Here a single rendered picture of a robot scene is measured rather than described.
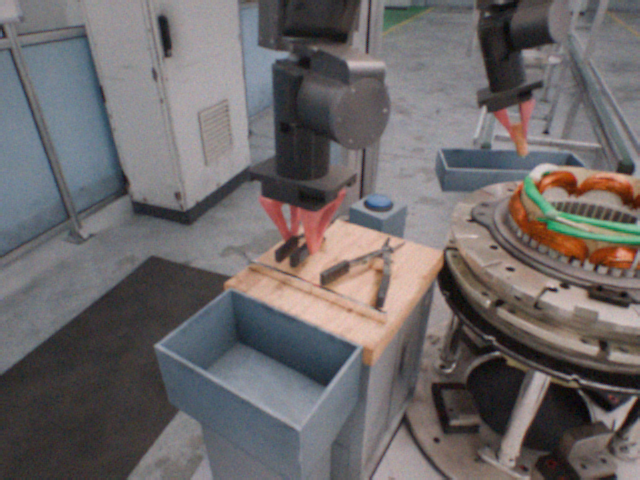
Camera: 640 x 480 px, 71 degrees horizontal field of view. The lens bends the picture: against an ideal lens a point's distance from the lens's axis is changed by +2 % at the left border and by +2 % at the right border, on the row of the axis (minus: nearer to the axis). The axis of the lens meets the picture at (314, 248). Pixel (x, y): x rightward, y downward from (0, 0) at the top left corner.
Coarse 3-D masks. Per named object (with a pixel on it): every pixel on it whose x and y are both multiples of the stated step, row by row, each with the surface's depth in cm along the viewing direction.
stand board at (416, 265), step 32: (352, 224) 61; (288, 256) 55; (320, 256) 55; (352, 256) 55; (416, 256) 55; (256, 288) 49; (288, 288) 49; (352, 288) 49; (416, 288) 49; (320, 320) 45; (352, 320) 45
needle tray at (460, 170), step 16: (448, 160) 87; (464, 160) 87; (480, 160) 87; (496, 160) 86; (512, 160) 86; (528, 160) 86; (544, 160) 86; (560, 160) 85; (576, 160) 82; (448, 176) 78; (464, 176) 78; (480, 176) 78; (496, 176) 77; (512, 176) 77; (464, 192) 80
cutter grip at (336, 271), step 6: (336, 264) 48; (342, 264) 48; (348, 264) 49; (324, 270) 47; (330, 270) 47; (336, 270) 48; (342, 270) 48; (348, 270) 49; (324, 276) 46; (330, 276) 47; (336, 276) 48; (324, 282) 47; (330, 282) 48
